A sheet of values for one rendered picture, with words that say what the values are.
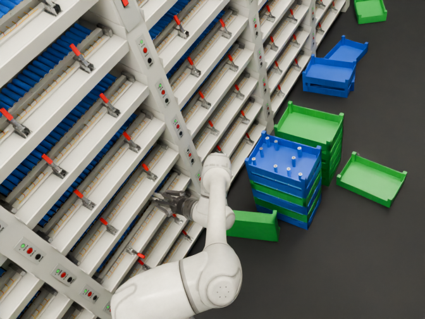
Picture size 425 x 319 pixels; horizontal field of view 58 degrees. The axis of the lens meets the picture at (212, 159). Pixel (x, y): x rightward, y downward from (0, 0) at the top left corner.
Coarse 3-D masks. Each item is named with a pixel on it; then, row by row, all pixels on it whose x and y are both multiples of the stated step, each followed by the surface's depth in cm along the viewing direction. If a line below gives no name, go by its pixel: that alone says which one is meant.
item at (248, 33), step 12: (240, 0) 177; (252, 12) 184; (252, 24) 188; (240, 36) 194; (252, 36) 191; (252, 60) 203; (264, 60) 211; (264, 72) 216; (264, 96) 226; (264, 108) 231; (264, 120) 238
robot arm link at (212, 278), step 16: (192, 256) 94; (208, 256) 93; (224, 256) 91; (192, 272) 88; (208, 272) 86; (224, 272) 86; (240, 272) 92; (192, 288) 87; (208, 288) 84; (224, 288) 84; (240, 288) 89; (192, 304) 88; (208, 304) 85; (224, 304) 85
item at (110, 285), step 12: (180, 168) 179; (180, 180) 181; (156, 216) 172; (132, 228) 168; (144, 228) 169; (156, 228) 171; (144, 240) 166; (120, 264) 161; (132, 264) 164; (96, 276) 158; (120, 276) 158; (108, 288) 156
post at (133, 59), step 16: (112, 0) 113; (112, 16) 117; (144, 32) 128; (128, 64) 133; (144, 64) 132; (160, 64) 139; (160, 112) 148; (176, 112) 156; (176, 144) 163; (192, 144) 174; (192, 176) 183
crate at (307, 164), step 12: (264, 132) 190; (264, 144) 195; (288, 144) 189; (300, 144) 184; (252, 156) 189; (264, 156) 191; (276, 156) 189; (288, 156) 187; (312, 156) 184; (252, 168) 184; (264, 168) 186; (300, 168) 182; (312, 168) 175; (288, 180) 176
